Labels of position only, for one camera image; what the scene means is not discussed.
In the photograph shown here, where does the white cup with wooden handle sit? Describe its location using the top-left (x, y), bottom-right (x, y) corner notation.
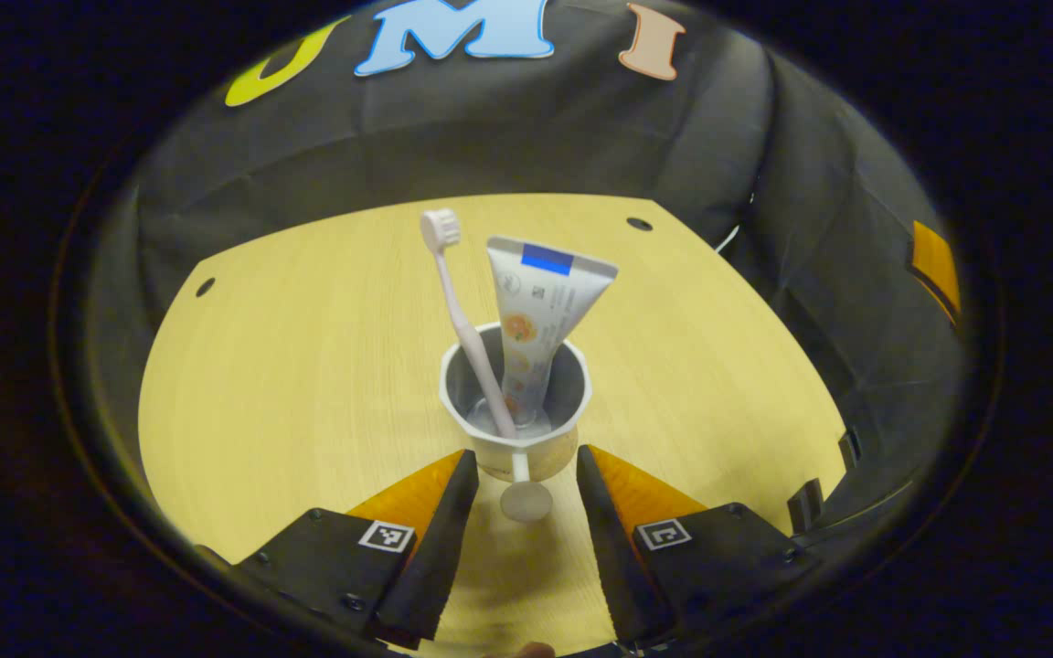
top-left (438, 322), bottom-right (593, 525)

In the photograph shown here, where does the black backdrop cloth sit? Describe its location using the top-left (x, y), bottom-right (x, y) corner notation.
top-left (88, 0), bottom-right (966, 540)

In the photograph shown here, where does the white toothpaste tube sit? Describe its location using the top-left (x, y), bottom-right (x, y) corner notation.
top-left (486, 236), bottom-right (620, 430)

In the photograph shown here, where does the white cable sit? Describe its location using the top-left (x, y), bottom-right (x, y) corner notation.
top-left (712, 190), bottom-right (758, 255)

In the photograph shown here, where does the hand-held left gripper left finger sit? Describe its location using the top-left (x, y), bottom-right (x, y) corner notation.
top-left (232, 448), bottom-right (481, 652)

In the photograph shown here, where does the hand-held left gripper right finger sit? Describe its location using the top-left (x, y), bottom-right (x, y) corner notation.
top-left (576, 444), bottom-right (822, 646)

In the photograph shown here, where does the pale pink toothbrush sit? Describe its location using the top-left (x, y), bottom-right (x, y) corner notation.
top-left (420, 208), bottom-right (519, 440)

